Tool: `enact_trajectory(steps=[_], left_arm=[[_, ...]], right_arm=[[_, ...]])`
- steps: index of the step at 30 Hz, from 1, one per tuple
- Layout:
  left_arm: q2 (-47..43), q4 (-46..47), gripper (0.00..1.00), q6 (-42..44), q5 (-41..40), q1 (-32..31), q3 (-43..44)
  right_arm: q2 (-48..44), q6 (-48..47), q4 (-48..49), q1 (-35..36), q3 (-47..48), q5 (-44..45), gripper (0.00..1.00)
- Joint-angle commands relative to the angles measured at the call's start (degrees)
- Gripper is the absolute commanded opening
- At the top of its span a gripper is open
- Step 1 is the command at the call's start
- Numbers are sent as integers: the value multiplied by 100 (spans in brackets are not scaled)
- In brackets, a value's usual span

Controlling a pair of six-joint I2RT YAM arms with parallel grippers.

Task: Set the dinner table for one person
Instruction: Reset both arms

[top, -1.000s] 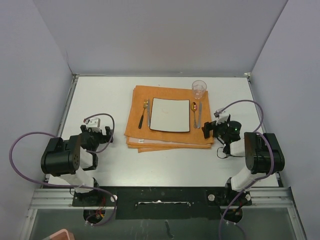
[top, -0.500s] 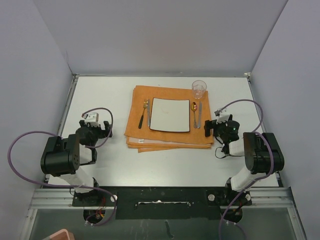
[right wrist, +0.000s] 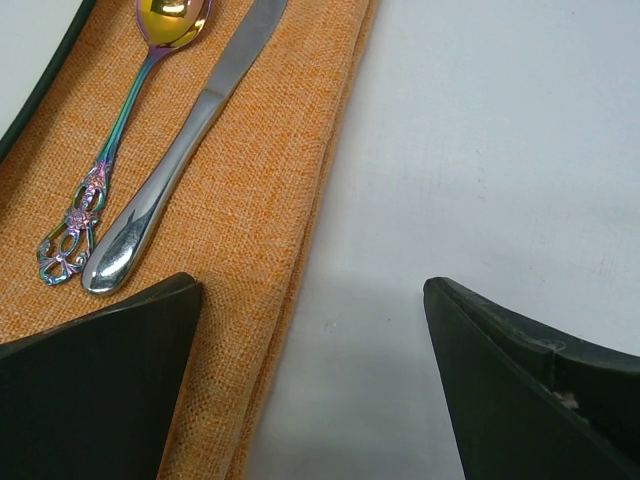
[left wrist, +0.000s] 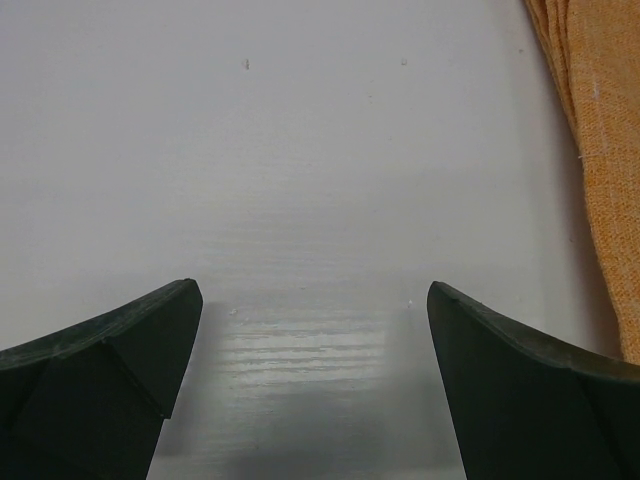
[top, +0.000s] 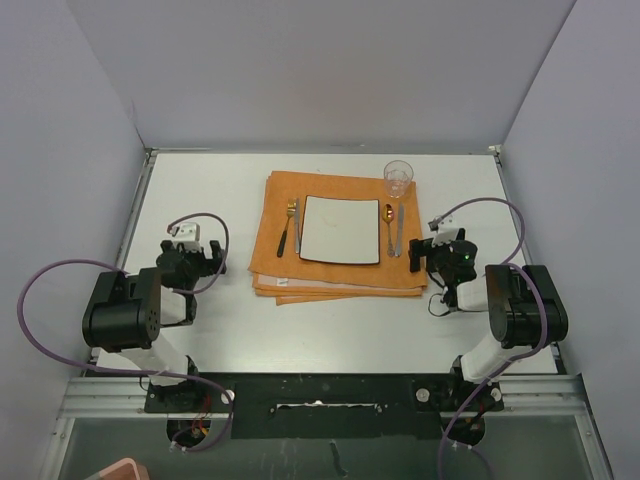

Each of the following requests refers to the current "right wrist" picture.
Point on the white square plate black rim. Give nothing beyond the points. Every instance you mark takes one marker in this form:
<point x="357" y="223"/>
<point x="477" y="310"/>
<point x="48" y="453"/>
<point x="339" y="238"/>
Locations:
<point x="36" y="38"/>

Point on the orange cloth napkin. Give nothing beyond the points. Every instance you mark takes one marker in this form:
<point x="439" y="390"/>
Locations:
<point x="240" y="220"/>

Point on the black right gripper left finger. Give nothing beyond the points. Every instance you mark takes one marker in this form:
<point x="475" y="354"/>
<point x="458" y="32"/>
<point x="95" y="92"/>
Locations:
<point x="94" y="398"/>

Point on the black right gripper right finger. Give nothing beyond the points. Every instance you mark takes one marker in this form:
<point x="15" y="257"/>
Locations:
<point x="528" y="401"/>

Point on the silver table knife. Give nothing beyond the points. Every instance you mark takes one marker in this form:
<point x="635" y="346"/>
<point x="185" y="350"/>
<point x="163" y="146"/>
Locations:
<point x="122" y="246"/>

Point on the iridescent ornate teaspoon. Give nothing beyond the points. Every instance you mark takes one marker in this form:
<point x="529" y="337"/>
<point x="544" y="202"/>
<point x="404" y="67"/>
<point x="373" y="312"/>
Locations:
<point x="166" y="26"/>

